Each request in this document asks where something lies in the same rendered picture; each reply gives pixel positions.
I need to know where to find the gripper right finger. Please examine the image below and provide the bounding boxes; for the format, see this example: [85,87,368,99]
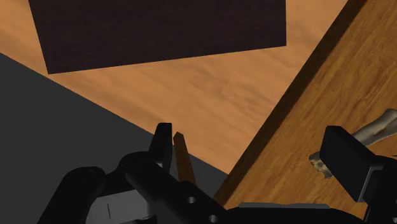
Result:
[319,125,397,224]

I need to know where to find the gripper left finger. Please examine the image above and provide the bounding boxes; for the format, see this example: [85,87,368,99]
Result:
[37,122,229,224]

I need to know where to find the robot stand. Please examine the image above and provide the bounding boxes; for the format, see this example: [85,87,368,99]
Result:
[27,0,287,75]

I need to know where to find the pale grey bone-shaped object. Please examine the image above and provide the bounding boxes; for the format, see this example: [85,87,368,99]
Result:
[309,108,397,179]

